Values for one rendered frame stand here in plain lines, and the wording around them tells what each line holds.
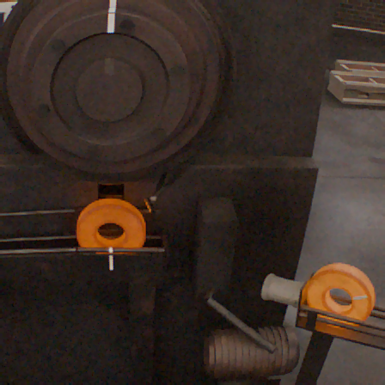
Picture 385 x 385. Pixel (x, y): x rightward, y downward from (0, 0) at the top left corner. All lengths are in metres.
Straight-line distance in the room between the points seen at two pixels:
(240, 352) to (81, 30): 0.79
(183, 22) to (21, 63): 0.30
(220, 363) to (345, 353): 0.88
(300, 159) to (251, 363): 0.50
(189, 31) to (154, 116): 0.17
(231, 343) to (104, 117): 0.61
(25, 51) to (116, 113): 0.21
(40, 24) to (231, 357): 0.83
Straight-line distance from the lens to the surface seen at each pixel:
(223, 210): 1.19
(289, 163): 1.26
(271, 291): 1.18
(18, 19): 0.99
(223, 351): 1.24
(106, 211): 1.16
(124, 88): 0.91
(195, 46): 0.95
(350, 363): 2.01
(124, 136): 0.97
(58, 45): 0.90
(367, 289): 1.11
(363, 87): 4.47
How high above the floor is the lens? 1.43
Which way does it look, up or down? 31 degrees down
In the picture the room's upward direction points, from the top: 5 degrees clockwise
